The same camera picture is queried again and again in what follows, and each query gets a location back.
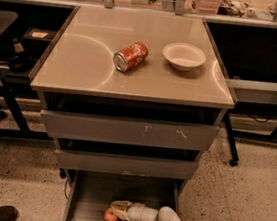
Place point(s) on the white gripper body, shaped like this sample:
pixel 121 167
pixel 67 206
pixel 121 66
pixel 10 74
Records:
pixel 135 213

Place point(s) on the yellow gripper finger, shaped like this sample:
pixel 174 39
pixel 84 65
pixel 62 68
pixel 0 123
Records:
pixel 121 213
pixel 121 204

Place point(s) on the red apple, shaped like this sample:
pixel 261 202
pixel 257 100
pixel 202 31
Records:
pixel 109 215

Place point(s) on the open bottom grey drawer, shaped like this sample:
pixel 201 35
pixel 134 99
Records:
pixel 92 193

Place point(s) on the middle grey drawer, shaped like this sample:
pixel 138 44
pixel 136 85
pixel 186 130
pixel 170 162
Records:
pixel 129 165

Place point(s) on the top grey drawer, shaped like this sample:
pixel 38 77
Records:
pixel 139 132

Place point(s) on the grey drawer cabinet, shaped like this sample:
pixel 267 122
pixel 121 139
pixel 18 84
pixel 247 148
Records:
pixel 77 74

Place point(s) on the orange soda can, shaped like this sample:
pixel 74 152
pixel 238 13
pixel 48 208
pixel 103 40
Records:
pixel 131 56

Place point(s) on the white paper bowl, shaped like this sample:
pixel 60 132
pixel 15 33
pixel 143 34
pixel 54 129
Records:
pixel 184 57

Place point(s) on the black headphones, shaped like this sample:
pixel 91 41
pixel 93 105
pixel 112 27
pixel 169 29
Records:
pixel 20 63

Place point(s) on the pink stacked trays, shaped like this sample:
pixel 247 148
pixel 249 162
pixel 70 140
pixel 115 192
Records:
pixel 205 6

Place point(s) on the black desk frame left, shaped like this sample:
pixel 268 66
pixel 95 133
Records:
pixel 23 132

